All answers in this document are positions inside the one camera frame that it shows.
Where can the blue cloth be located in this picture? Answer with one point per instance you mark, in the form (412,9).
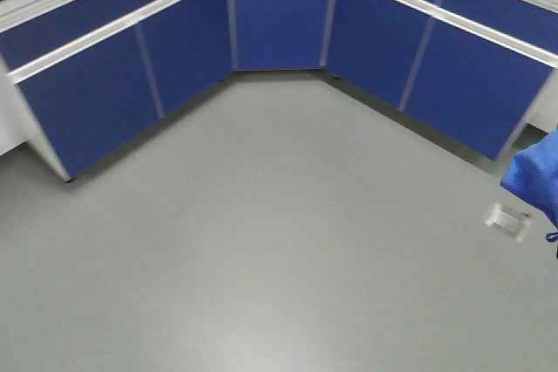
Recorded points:
(532,176)

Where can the blue corner cabinet panel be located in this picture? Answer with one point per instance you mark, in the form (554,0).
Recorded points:
(273,35)

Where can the left blue cabinet run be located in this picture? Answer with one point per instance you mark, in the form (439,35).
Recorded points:
(94,74)

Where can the blue cabinet run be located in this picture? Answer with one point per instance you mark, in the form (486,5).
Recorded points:
(94,74)
(470,69)

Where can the right blue cabinet run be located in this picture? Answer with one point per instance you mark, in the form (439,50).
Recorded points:
(470,69)

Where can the silver floor outlet plate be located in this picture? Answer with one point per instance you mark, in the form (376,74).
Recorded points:
(509,221)

